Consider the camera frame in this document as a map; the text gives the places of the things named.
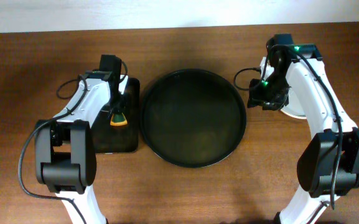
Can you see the white plate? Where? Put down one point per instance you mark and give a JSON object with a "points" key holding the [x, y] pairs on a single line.
{"points": [[293, 108]]}

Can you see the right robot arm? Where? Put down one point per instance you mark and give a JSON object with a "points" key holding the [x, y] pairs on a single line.
{"points": [[329, 167]]}

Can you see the round black tray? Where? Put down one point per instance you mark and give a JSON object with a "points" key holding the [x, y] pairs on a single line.
{"points": [[192, 118]]}

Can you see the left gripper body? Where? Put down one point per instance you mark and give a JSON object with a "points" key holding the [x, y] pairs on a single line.
{"points": [[117, 104]]}

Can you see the rectangular black tray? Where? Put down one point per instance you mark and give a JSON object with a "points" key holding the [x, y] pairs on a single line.
{"points": [[119, 139]]}

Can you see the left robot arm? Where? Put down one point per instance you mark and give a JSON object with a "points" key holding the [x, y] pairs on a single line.
{"points": [[65, 154]]}

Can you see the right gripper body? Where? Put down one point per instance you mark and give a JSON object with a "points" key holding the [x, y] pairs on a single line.
{"points": [[267, 101]]}

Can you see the green and orange sponge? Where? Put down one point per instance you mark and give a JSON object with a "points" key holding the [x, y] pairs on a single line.
{"points": [[118, 119]]}

